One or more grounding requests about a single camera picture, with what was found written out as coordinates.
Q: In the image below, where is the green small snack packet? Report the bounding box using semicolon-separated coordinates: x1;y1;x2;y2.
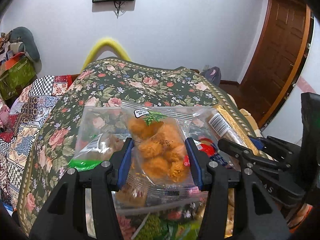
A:
135;215;191;240

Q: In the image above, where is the green-edged barcode cake pack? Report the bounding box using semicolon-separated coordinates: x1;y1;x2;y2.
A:
68;132;128;171

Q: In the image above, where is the clear plastic storage box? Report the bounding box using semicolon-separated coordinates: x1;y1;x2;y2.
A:
69;102;240;216

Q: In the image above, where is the grey plush toy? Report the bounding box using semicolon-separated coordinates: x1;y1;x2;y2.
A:
9;27;40;62

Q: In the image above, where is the patchwork checkered quilt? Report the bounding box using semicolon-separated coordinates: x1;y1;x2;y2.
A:
1;75;73;210

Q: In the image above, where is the yellow fuzzy curved pillow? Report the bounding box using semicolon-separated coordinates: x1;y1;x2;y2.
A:
80;38;131;72

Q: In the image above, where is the long barcode biscuit pack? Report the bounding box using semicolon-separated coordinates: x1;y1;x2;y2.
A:
208;112;246;147

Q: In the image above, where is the green patterned box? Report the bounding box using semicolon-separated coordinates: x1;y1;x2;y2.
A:
1;56;36;100

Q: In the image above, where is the blue snack packet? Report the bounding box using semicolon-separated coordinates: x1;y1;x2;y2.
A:
210;151;234;169

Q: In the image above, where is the brown square cake pack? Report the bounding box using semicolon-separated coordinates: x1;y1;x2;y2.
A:
116;182;148;207

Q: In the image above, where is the red snack packet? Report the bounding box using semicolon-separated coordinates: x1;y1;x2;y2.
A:
194;137;217;160

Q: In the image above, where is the floral green bedspread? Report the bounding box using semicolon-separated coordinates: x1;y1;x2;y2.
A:
17;57;254;233

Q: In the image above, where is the white wardrobe sliding door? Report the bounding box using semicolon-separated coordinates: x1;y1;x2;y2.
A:
262;19;320;145

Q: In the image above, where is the dark backpack on floor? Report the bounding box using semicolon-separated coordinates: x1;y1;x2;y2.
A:
201;67;221;86

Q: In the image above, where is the orange fried snack bag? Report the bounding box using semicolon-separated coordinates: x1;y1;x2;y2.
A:
121;102;205;202

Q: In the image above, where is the brown wooden door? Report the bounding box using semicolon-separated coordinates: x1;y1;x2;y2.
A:
240;0;311;128

